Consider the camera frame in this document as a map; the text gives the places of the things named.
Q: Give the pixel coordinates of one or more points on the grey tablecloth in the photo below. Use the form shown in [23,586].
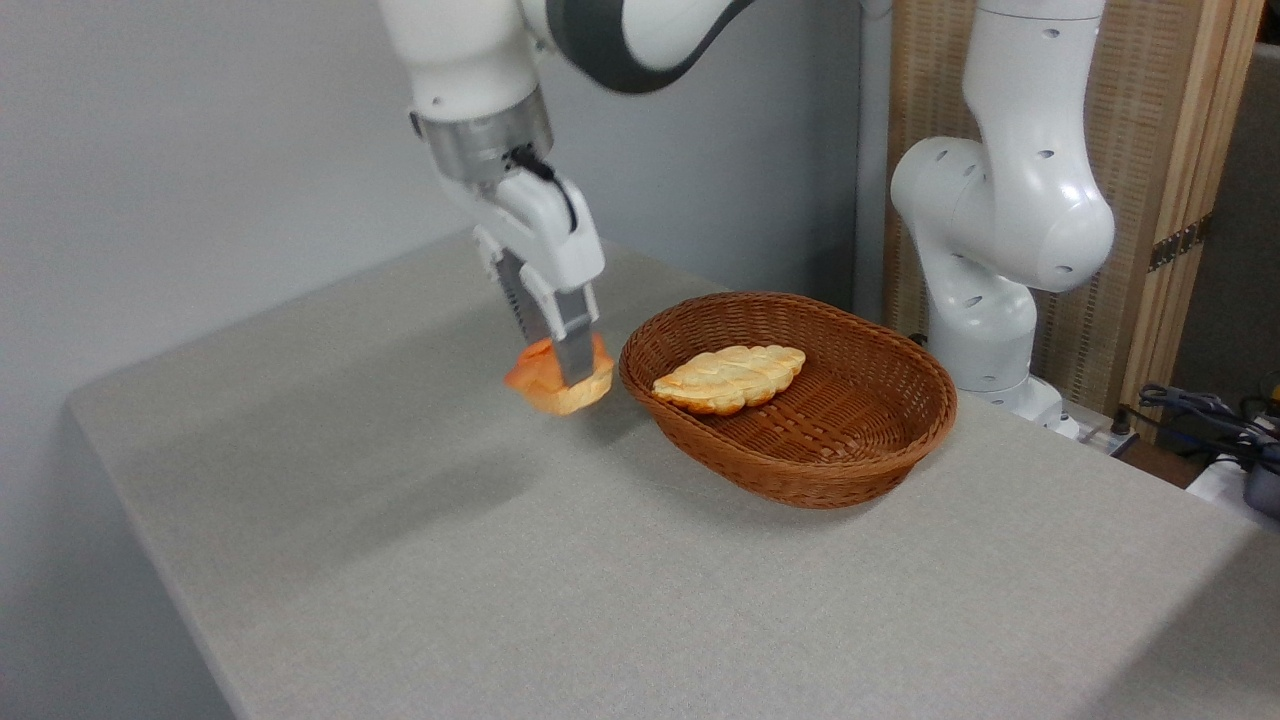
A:
[500,600]

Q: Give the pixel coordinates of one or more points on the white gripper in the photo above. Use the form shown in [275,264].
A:
[545,225]

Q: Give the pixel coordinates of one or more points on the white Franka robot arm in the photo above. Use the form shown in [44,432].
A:
[1010,200]

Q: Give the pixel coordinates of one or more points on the grey plastic device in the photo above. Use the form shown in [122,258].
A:
[1264,488]

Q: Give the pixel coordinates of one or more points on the grey vertical pipe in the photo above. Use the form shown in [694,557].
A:
[872,150]

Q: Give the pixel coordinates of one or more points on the round orange bread roll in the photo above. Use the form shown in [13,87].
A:
[540,385]

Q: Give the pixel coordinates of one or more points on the brown wicker basket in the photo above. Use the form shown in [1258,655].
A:
[850,440]

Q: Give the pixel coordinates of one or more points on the braided golden bread loaf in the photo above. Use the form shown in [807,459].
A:
[728,378]

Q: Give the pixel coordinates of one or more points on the wooden folding screen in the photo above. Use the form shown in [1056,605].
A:
[1150,120]

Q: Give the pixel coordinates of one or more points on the white power strip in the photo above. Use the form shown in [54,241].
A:
[1100,436]

